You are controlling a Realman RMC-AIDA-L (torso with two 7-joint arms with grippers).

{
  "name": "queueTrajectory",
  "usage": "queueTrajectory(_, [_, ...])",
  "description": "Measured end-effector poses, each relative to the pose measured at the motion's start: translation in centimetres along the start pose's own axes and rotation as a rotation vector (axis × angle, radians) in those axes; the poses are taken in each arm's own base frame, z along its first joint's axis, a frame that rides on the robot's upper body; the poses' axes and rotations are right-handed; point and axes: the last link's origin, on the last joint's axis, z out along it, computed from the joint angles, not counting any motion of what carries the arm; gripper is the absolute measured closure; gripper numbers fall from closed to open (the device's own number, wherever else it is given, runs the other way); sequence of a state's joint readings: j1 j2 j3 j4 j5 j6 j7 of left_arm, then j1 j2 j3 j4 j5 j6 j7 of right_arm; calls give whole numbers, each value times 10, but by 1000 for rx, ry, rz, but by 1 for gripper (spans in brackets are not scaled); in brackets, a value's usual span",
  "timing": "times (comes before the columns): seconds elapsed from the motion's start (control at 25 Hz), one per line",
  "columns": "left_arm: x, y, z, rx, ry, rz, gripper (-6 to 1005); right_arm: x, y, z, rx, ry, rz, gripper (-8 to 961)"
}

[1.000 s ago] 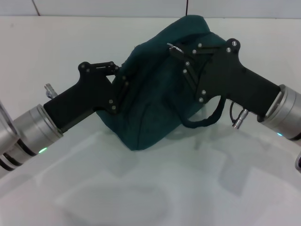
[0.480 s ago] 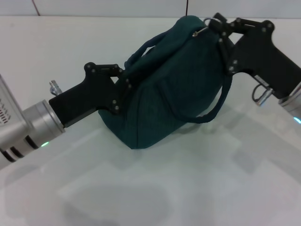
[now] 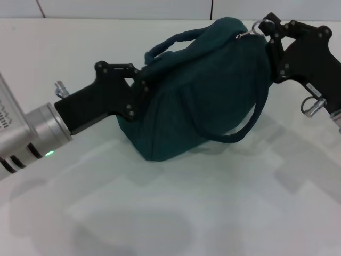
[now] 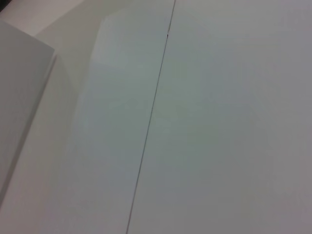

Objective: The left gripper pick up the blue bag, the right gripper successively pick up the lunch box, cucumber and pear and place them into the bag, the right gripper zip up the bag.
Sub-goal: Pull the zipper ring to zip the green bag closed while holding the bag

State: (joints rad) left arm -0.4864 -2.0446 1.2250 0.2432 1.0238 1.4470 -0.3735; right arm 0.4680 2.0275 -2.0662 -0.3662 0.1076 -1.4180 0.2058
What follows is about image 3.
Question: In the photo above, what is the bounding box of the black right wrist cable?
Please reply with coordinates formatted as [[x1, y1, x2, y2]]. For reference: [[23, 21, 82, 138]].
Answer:
[[300, 95, 318, 115]]

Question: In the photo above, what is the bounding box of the dark teal lunch bag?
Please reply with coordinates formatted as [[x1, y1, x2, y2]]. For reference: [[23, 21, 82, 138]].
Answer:
[[116, 17, 272, 163]]

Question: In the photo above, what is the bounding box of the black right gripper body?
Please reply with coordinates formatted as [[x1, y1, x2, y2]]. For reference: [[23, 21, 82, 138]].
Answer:
[[274, 25, 341, 116]]

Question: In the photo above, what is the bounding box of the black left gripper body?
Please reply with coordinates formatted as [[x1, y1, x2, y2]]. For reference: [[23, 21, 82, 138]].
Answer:
[[54, 60, 142, 135]]

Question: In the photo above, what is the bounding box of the silver left wrist plug stub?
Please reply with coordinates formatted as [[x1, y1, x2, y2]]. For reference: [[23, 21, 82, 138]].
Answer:
[[54, 81, 70, 99]]

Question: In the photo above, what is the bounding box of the silver right wrist plug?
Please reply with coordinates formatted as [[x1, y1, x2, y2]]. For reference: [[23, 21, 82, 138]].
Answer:
[[305, 97, 327, 118]]

